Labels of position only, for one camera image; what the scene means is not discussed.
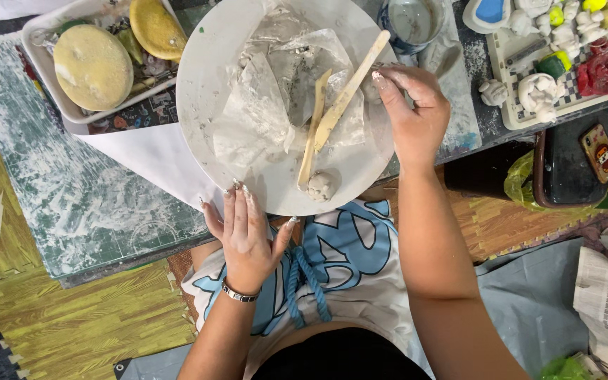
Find person's left hand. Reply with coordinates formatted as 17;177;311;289
200;179;300;294

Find person's right hand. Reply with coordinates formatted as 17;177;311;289
370;64;451;170

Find small grey clay lump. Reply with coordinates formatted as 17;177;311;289
360;68;389;105

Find grey smeared cloth mat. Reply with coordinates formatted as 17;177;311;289
417;0;483;165

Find long wooden modelling tool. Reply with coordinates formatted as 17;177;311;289
313;30;392;154

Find small white clay figure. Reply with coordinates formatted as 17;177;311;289
479;78;509;108

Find checkered cream tray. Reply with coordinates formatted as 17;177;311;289
486;21;608;131

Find blue white water cup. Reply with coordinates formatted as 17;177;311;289
377;0;448;57

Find grey clay ball figure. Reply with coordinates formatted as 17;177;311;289
306;171;337;203

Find curved wooden modelling tool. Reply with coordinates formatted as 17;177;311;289
297;69;333;188

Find white and blue shorts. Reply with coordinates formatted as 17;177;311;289
180;198;434;380

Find yellow-green plastic bag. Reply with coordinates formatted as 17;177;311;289
503;150;549;213

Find white paper sheet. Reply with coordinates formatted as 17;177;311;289
63;120;227;213

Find large white clay figure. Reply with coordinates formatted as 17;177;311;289
517;72;567;124

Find grey metal tool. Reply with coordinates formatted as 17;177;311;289
503;38;552;68

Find white dish with blue inside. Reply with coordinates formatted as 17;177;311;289
462;0;517;35

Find crumpled clear plastic sheet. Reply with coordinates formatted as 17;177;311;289
212;0;367;170

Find green yellow clay figure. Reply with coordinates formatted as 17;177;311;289
535;51;573;80

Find black shirt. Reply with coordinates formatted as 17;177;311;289
250;327;432;380

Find black box with brown rim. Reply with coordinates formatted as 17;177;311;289
532;108;608;210

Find white round turntable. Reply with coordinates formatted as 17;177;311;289
176;0;401;217

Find patterned sticker sheet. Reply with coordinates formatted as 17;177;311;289
87;87;179;136

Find cluster of white clay figurines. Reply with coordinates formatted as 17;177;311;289
508;0;603;60

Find green cutting mat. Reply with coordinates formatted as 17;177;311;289
0;32;216;280

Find phone with cartoon case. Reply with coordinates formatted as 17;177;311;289
579;123;608;184

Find red clay figure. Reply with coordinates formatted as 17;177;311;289
575;50;608;97

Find grey tarp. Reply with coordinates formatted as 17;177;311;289
113;237;591;380

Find round yellow sponge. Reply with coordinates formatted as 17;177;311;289
53;24;135;112

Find oval yellow sponge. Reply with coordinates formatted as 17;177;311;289
129;0;188;62

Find white plastic tray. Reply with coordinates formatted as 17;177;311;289
20;0;189;125

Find bright green plastic bag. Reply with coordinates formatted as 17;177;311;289
539;356;607;380

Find silver black bracelet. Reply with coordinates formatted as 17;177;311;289
221;277;261;303

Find blue drawstring cord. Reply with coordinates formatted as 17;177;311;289
284;245;333;330

